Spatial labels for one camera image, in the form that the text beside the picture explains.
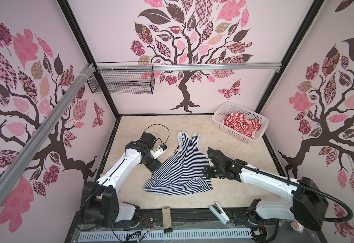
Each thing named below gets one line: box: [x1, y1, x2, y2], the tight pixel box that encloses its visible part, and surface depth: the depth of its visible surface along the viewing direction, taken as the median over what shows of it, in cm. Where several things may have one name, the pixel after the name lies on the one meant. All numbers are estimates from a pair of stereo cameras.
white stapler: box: [208, 201, 231, 226], surface depth 75 cm
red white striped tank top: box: [221, 111, 262, 140], surface depth 109 cm
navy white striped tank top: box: [143, 130, 213, 195], surface depth 89 cm
